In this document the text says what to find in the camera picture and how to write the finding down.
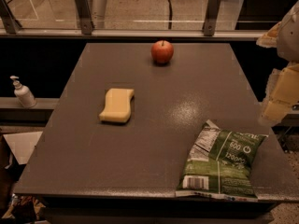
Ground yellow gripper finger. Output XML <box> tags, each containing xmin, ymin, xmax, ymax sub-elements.
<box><xmin>256</xmin><ymin>22</ymin><xmax>281</xmax><ymax>48</ymax></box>
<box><xmin>259</xmin><ymin>63</ymin><xmax>299</xmax><ymax>126</ymax></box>

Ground yellow sponge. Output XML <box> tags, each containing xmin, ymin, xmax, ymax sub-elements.
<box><xmin>99</xmin><ymin>88</ymin><xmax>135</xmax><ymax>123</ymax></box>

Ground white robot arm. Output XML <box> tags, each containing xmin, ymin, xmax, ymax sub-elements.
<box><xmin>256</xmin><ymin>1</ymin><xmax>299</xmax><ymax>127</ymax></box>

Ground green chip bag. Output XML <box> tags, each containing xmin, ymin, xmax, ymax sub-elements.
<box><xmin>176</xmin><ymin>119</ymin><xmax>266</xmax><ymax>202</ymax></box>

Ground red apple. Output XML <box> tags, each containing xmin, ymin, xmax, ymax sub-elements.
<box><xmin>151</xmin><ymin>40</ymin><xmax>174</xmax><ymax>64</ymax></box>

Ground white pump bottle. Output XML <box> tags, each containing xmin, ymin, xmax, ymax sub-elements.
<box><xmin>10</xmin><ymin>76</ymin><xmax>36</xmax><ymax>108</ymax></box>

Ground cardboard box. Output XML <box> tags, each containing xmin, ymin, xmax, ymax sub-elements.
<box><xmin>3</xmin><ymin>132</ymin><xmax>42</xmax><ymax>181</ymax></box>

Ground colourful wrappers on floor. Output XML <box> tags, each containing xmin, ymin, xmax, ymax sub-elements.
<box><xmin>0</xmin><ymin>195</ymin><xmax>44</xmax><ymax>224</ymax></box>

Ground metal glass railing frame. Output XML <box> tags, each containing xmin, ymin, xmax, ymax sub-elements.
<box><xmin>0</xmin><ymin>0</ymin><xmax>269</xmax><ymax>42</ymax></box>

